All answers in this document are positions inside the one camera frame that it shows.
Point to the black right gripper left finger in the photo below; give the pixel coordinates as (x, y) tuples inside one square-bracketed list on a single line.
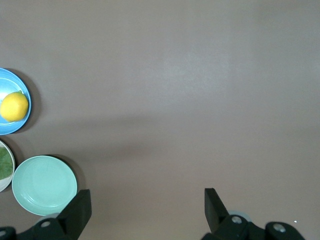
[(75, 215)]

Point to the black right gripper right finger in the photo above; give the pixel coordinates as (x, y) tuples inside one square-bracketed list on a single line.
[(217, 220)]

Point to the green lettuce leaf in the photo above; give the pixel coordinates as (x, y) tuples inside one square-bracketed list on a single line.
[(5, 162)]

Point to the yellow lemon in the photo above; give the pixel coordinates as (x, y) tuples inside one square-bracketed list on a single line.
[(15, 107)]

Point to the green plate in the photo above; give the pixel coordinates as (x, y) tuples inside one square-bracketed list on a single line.
[(42, 185)]

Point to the beige plate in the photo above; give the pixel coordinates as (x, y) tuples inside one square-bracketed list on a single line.
[(3, 186)]

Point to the blue plate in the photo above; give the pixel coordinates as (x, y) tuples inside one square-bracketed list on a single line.
[(15, 77)]

